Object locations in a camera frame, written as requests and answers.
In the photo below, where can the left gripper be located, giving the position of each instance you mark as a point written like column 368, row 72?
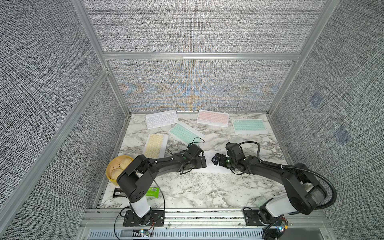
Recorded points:
column 200, row 165

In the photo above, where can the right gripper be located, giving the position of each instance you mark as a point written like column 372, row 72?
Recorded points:
column 221, row 156

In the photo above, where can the white keyboard white keys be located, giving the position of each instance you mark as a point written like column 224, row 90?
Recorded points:
column 211, row 168

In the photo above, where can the green key keyboard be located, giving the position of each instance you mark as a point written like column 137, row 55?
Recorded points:
column 249, row 127
column 186, row 134

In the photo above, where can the yellow key keyboard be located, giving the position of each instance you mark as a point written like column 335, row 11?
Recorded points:
column 155, row 146

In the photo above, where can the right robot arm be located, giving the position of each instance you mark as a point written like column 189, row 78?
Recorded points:
column 304, row 192

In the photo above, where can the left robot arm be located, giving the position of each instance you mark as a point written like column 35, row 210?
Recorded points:
column 139, row 176

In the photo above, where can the green snack packet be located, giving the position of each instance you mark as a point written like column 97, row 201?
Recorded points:
column 153, row 192

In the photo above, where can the pink key keyboard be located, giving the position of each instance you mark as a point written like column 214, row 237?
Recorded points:
column 213, row 118

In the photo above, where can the white keyboard at back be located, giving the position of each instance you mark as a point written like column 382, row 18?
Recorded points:
column 161, row 119

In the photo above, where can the yellow bowl with buns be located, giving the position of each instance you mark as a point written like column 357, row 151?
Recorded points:
column 116, row 167

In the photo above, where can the black snack packet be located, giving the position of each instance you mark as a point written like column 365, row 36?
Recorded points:
column 119, row 193

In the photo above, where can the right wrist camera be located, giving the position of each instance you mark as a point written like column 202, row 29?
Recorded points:
column 235, row 152

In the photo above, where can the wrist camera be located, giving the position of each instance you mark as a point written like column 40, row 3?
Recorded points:
column 235, row 152
column 193, row 151

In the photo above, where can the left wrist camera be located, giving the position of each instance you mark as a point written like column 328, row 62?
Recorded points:
column 193, row 151

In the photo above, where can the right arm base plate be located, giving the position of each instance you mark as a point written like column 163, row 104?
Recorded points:
column 252, row 218

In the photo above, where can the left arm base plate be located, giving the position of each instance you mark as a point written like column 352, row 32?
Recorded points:
column 152, row 218

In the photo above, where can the aluminium front rail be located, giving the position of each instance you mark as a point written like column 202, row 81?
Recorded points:
column 199, row 218

